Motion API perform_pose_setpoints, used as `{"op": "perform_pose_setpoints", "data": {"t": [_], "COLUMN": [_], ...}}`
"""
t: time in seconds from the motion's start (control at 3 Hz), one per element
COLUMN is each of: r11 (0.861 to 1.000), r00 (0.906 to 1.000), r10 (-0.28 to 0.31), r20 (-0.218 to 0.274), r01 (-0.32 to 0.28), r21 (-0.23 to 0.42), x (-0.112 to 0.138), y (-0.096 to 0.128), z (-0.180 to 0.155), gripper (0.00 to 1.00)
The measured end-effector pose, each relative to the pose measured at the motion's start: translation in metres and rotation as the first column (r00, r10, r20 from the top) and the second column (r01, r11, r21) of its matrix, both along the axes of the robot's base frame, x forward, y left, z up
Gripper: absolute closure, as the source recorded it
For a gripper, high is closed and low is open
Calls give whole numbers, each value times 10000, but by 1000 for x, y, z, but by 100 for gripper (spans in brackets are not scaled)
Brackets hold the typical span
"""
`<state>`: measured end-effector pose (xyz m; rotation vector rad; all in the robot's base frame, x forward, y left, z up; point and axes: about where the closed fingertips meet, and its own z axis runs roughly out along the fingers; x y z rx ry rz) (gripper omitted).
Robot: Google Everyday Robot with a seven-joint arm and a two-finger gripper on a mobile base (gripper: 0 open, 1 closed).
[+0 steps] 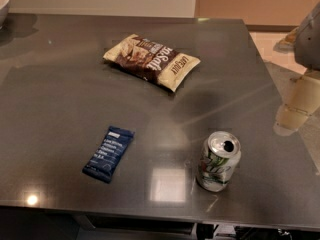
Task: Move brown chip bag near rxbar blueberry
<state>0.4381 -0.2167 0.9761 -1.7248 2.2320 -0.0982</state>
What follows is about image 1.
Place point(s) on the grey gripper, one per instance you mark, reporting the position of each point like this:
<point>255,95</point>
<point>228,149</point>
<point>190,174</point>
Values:
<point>309,45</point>

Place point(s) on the brown and cream chip bag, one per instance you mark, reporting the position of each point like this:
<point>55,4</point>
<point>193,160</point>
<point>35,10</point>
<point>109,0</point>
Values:
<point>151,61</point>

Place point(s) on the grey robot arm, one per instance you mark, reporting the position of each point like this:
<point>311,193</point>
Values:
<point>307,42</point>

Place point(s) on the blue rxbar blueberry bar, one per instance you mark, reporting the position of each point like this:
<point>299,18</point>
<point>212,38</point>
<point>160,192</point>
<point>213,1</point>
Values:
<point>106,158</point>

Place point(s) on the white green soda can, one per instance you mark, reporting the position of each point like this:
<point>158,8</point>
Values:
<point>218,159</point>

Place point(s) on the bowl at table corner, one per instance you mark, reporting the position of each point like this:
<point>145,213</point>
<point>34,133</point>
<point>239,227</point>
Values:
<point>4,8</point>

